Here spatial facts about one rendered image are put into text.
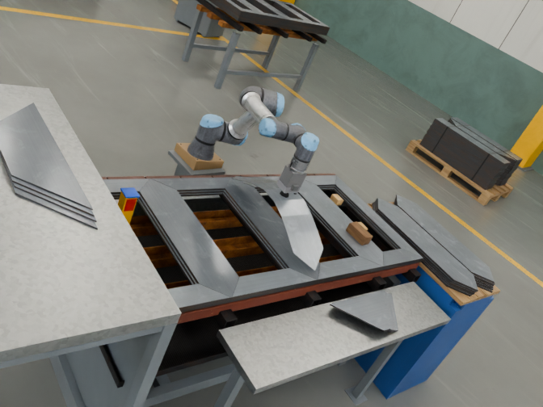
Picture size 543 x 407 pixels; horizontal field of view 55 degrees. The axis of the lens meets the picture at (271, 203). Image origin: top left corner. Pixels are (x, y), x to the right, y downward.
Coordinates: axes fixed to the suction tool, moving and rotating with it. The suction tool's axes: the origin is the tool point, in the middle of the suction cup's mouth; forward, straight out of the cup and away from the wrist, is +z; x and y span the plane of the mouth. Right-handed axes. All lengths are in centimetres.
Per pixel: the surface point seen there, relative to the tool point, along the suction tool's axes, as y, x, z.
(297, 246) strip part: -5.2, -24.2, 7.6
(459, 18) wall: 668, 410, -39
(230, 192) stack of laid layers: -8.1, 24.4, 15.8
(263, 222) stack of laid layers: -3.5, 1.3, 15.7
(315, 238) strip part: 6.3, -21.9, 6.4
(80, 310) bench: -106, -49, -5
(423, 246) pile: 86, -29, 15
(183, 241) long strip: -49, -6, 15
